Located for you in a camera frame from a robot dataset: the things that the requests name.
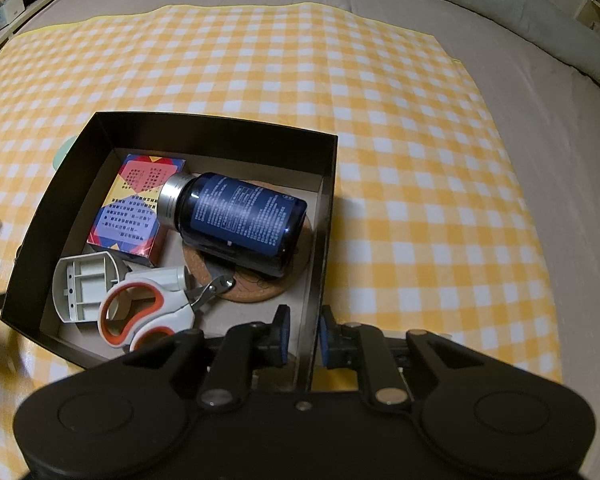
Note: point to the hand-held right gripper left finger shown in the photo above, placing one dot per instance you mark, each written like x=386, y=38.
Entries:
x=283, y=340

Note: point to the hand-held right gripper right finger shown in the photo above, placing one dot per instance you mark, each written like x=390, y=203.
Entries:
x=324, y=340

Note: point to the round cork panda coaster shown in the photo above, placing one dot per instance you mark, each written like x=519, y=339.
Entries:
x=260, y=286

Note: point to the white orange scissors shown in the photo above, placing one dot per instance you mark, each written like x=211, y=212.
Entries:
x=175, y=315

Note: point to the dark blue bottle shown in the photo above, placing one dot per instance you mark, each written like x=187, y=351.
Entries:
x=240, y=215

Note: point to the colourful patterned card box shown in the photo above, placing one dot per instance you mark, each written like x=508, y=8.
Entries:
x=130, y=215

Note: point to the black cardboard box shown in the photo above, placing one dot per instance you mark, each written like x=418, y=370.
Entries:
x=205, y=130

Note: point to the mint green tape measure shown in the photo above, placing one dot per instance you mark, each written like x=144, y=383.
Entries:
x=63, y=155

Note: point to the yellow checked mat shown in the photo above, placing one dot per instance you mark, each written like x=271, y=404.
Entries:
x=405, y=160

